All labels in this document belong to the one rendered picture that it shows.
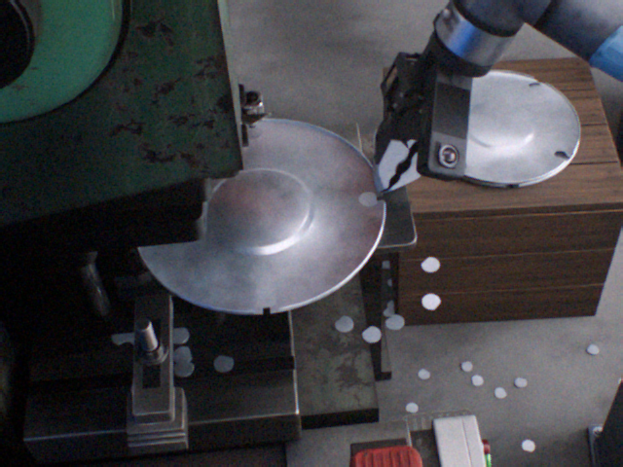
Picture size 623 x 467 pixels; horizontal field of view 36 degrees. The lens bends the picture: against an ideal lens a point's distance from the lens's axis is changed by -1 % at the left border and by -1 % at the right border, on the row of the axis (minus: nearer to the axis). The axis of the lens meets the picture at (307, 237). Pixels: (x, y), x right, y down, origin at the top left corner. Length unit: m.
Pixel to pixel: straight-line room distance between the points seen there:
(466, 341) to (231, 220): 0.93
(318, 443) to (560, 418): 0.85
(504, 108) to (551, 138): 0.11
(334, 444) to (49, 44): 0.68
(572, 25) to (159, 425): 0.57
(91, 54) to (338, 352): 0.69
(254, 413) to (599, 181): 0.91
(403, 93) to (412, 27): 1.55
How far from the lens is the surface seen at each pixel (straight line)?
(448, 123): 1.00
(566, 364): 1.95
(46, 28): 0.55
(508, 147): 1.78
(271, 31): 2.60
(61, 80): 0.57
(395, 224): 1.11
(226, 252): 1.09
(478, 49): 0.99
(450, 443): 1.13
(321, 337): 1.18
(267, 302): 1.05
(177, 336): 1.13
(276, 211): 1.12
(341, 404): 1.13
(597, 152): 1.82
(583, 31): 0.95
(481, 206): 1.70
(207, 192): 0.99
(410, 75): 1.05
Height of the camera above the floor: 1.64
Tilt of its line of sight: 51 degrees down
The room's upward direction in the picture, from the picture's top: 5 degrees counter-clockwise
